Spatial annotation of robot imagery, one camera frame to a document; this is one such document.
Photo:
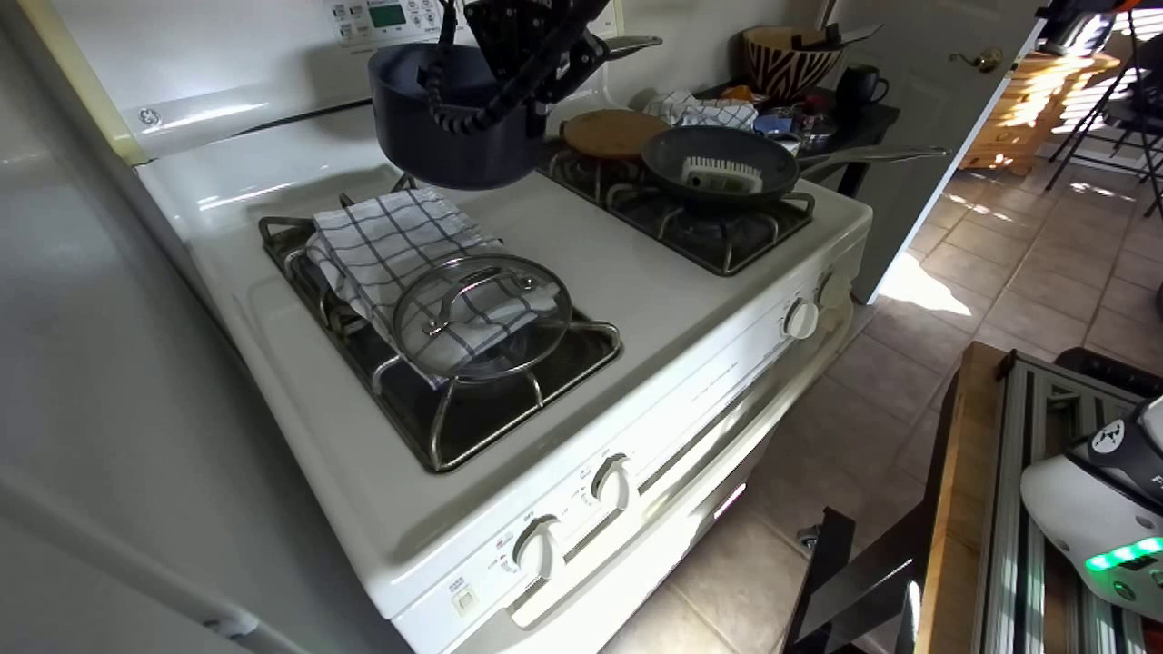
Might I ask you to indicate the glass pot lid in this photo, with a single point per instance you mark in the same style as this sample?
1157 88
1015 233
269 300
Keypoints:
483 351

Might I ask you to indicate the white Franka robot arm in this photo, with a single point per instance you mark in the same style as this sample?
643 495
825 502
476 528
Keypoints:
1093 509

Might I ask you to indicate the wooden cart board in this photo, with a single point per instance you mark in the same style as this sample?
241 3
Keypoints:
965 509

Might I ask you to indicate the grey door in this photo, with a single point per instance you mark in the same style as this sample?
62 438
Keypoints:
921 182

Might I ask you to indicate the black chair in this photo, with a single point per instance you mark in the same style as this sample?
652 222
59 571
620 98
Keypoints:
1145 113

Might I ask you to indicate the colourful snack package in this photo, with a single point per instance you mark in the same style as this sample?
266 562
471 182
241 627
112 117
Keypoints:
795 122

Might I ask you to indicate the black metal stand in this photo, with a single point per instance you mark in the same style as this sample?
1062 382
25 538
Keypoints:
830 566

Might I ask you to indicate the dark side table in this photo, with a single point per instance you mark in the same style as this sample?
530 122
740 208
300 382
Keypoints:
865 127

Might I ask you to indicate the white stove knob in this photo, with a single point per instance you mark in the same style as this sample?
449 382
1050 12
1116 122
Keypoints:
799 317
534 542
830 288
608 482

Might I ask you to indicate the checkered dish towel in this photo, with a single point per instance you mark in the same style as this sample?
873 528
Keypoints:
386 238

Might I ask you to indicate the black mug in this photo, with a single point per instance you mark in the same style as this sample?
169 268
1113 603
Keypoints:
860 88

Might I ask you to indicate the aluminium rail frame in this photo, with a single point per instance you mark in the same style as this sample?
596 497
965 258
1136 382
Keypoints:
1030 583

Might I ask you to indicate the white refrigerator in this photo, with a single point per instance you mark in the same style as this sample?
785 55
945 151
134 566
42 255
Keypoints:
96 365

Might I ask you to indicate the white gas stove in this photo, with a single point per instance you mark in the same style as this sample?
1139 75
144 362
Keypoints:
677 301

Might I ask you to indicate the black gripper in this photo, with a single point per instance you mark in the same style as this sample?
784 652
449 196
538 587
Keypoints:
521 21

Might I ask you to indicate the dark blue cooking pot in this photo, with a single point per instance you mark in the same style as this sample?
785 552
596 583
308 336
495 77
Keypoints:
423 145

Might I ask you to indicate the black burner grate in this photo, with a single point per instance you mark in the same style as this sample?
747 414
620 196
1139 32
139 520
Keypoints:
727 241

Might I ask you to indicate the white blue kitchen cloth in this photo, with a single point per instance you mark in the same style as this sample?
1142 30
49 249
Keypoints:
712 110

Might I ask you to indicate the round cork trivet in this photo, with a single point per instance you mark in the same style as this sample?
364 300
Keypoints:
610 133

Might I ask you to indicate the zebra pattern bowl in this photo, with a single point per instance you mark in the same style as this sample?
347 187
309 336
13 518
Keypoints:
785 65

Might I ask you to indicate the black frying pan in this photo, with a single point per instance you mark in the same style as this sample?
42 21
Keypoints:
775 163

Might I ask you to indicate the brass door knob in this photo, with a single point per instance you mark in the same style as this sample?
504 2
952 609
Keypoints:
981 58

